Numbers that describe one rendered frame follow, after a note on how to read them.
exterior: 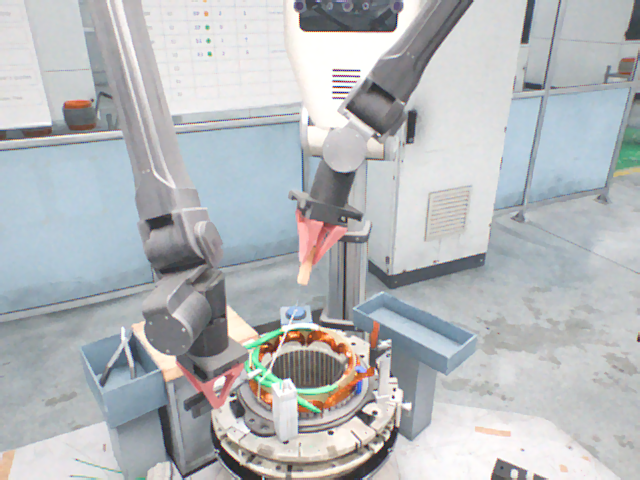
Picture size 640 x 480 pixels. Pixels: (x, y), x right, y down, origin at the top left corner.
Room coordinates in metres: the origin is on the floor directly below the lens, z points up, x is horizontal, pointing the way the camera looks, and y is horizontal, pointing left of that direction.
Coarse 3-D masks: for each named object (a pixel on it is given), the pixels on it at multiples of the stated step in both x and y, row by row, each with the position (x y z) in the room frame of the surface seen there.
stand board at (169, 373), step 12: (228, 312) 0.95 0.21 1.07; (144, 324) 0.90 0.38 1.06; (228, 324) 0.90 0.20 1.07; (240, 324) 0.90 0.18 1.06; (144, 336) 0.86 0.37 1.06; (240, 336) 0.86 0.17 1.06; (252, 336) 0.86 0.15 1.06; (156, 360) 0.78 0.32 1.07; (168, 360) 0.78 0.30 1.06; (168, 372) 0.75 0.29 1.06; (180, 372) 0.76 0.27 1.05
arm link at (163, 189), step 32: (96, 0) 0.66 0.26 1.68; (128, 0) 0.67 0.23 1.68; (96, 32) 0.65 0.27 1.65; (128, 32) 0.64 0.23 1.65; (128, 64) 0.63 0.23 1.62; (128, 96) 0.61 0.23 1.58; (160, 96) 0.64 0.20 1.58; (128, 128) 0.60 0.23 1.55; (160, 128) 0.61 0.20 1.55; (160, 160) 0.58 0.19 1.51; (160, 192) 0.57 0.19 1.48; (192, 192) 0.59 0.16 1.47; (160, 224) 0.57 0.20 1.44; (192, 224) 0.56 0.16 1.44; (160, 256) 0.55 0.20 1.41; (192, 256) 0.54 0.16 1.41
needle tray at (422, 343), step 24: (360, 312) 0.95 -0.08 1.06; (384, 312) 1.01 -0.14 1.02; (408, 312) 0.98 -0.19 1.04; (384, 336) 0.90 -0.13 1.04; (408, 336) 0.86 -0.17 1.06; (432, 336) 0.91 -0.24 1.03; (456, 336) 0.89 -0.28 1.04; (408, 360) 0.87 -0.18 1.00; (432, 360) 0.81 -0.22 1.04; (456, 360) 0.81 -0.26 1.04; (408, 384) 0.86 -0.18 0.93; (432, 384) 0.90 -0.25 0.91; (432, 408) 0.90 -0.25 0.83; (408, 432) 0.86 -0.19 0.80
